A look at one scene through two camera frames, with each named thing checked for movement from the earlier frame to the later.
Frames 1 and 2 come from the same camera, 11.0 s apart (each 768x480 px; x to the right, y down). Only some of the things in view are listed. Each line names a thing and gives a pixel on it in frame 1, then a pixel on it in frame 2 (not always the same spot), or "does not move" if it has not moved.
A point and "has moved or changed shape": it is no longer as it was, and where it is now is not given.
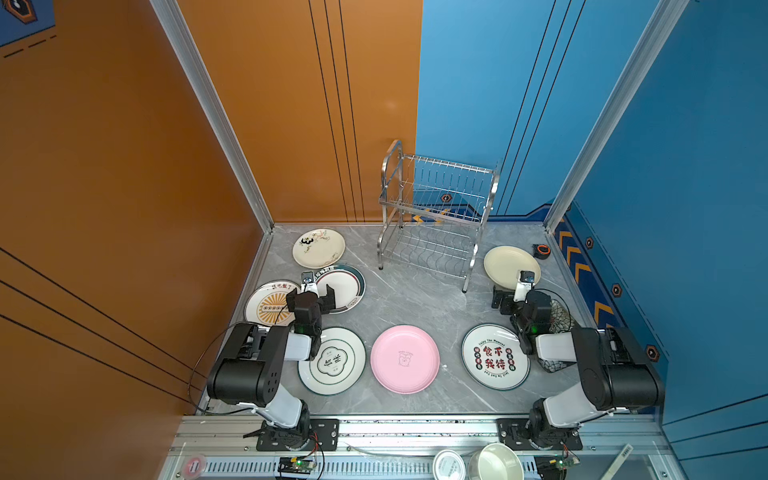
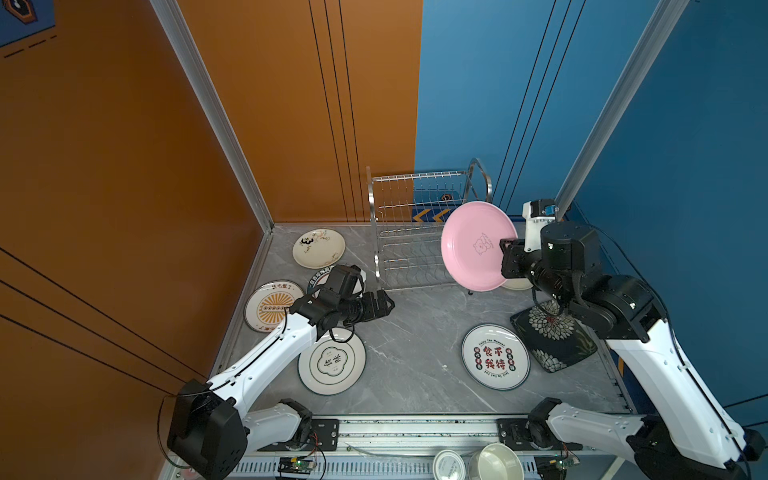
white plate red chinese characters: (493, 358) does not move
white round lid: (448, 465) does not move
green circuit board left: (295, 465) does not move
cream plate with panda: (319, 248) does not move
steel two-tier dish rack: (433, 211) has moved or changed shape
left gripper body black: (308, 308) → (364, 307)
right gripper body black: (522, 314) → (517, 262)
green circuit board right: (563, 464) does not move
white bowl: (494, 461) does not move
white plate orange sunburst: (266, 303) does not move
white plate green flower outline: (339, 364) does not move
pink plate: (405, 359) → (471, 244)
